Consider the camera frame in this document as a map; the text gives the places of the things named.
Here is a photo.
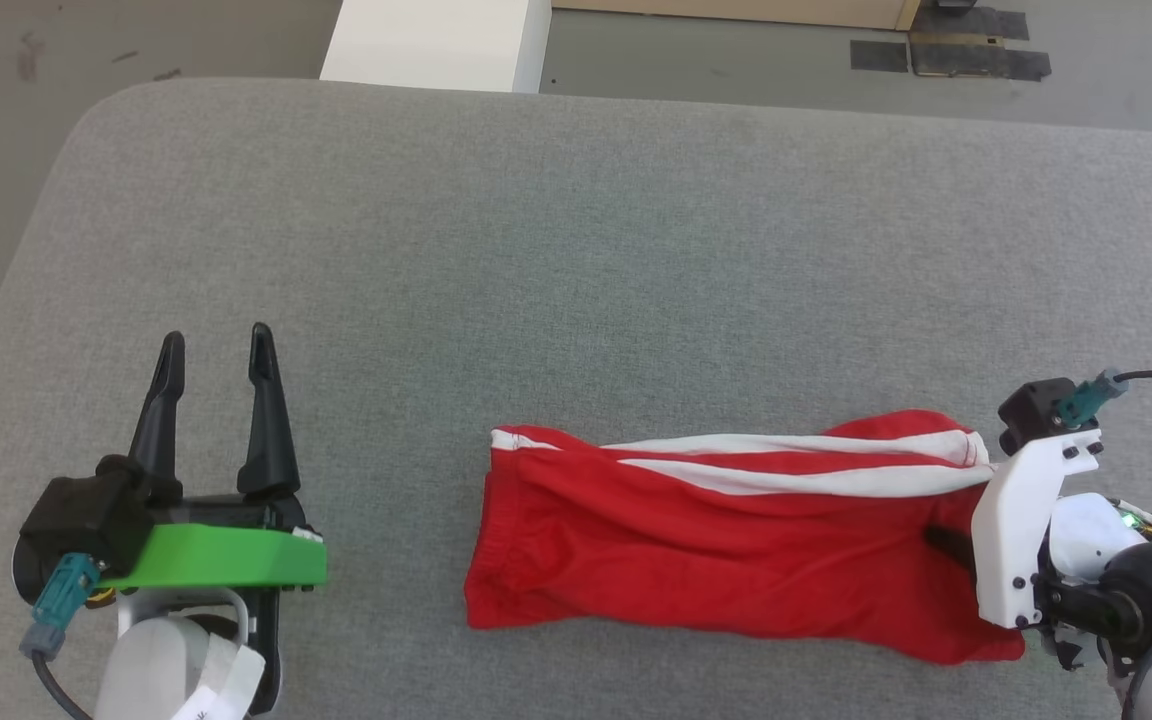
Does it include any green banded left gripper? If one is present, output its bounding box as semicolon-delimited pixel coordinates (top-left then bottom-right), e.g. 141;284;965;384
99;321;330;717

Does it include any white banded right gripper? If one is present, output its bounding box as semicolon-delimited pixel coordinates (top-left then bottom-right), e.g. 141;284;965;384
923;429;1104;632

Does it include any red garment with white stripes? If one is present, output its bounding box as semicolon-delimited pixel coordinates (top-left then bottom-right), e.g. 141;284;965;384
463;407;1028;667

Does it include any white paper label strip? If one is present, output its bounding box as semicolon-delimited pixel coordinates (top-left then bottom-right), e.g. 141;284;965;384
169;639;267;720

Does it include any white rectangular box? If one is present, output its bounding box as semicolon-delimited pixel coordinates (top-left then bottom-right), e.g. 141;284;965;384
319;0;554;95

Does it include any long black floor tape patch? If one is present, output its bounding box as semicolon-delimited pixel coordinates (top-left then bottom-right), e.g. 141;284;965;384
909;31;1053;83

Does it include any small black floor tape patch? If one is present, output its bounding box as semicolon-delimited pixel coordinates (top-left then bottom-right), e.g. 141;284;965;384
849;39;910;74

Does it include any black floor tape strip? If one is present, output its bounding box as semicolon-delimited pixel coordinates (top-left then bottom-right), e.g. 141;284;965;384
910;4;1031;42

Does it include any teal right camera connector cable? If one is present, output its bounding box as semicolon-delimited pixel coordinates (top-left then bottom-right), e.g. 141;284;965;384
1055;367;1152;428

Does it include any teal camera connector cable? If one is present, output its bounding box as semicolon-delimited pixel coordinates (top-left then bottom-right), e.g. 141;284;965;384
1055;367;1152;428
18;552;104;720

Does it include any teal left camera connector cable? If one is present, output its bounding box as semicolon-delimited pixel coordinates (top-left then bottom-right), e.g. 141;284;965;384
18;552;104;720

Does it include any wire grid fence wooden frame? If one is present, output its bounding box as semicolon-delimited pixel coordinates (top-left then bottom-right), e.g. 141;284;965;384
550;0;924;32

